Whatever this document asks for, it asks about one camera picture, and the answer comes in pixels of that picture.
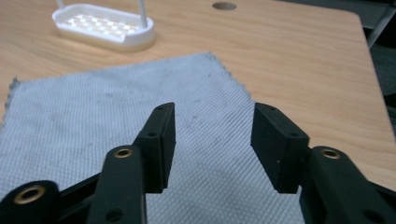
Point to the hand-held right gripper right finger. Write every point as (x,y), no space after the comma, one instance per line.
(280,149)

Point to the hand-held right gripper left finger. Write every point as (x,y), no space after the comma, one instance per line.
(157,146)

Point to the grey woven cloth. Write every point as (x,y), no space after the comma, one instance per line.
(124,124)

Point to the white plastic soap dish rack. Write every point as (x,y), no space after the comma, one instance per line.
(106,26)

